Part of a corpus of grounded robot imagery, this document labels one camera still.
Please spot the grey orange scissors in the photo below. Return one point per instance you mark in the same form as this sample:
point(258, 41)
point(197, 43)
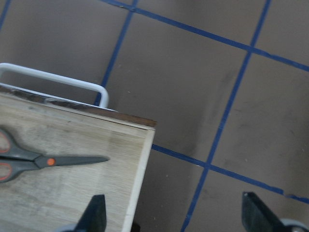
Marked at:
point(14, 159)

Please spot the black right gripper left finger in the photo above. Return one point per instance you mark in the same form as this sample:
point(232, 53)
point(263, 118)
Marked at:
point(93, 219)

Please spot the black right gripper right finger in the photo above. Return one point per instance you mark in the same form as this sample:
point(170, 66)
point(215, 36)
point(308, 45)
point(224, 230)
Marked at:
point(257, 217)

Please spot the open wooden drawer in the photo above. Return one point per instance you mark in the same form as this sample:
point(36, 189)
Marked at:
point(90, 151)

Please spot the white drawer handle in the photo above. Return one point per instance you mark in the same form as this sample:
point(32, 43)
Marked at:
point(103, 102)

